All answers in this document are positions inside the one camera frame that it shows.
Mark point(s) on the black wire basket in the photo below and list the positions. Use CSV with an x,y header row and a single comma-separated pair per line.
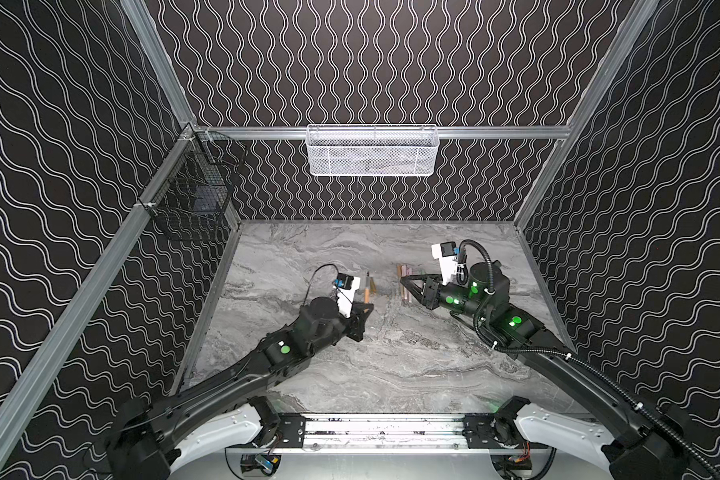
x,y
192,205

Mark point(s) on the aluminium left side bar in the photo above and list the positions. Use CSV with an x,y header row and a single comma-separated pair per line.
x,y
31,387

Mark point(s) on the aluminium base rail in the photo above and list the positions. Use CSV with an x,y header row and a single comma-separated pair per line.
x,y
315,433

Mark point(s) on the aluminium corner post left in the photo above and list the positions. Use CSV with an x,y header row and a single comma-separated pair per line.
x,y
154,50

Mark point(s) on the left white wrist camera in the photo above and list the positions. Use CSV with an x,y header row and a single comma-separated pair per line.
x,y
346,286

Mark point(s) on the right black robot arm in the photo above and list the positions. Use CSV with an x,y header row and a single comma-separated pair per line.
x,y
627,437

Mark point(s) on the aluminium corner post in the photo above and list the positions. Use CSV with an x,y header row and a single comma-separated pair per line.
x,y
623,42
154,50

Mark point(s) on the aluminium horizontal back bar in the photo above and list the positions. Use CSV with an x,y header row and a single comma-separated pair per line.
x,y
386,131

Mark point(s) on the brown pen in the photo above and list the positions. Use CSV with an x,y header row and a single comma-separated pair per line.
x,y
367,288

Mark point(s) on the aluminium corner post right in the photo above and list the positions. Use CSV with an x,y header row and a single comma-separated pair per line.
x,y
623,42

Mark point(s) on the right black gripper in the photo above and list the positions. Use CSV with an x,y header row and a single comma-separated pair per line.
x,y
433,291

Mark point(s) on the white wire mesh basket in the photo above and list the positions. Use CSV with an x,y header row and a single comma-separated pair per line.
x,y
399,156

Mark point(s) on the white pen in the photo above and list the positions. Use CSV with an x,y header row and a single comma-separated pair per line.
x,y
406,291

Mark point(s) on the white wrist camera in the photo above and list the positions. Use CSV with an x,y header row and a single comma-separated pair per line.
x,y
346,286
451,258

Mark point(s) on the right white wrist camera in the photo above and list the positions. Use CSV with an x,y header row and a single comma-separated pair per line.
x,y
451,258

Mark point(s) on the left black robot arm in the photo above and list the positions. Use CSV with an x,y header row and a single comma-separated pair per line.
x,y
154,440

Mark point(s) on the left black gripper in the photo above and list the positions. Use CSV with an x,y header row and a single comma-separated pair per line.
x,y
356,317

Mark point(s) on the tan pen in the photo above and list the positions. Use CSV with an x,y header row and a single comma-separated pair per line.
x,y
399,273

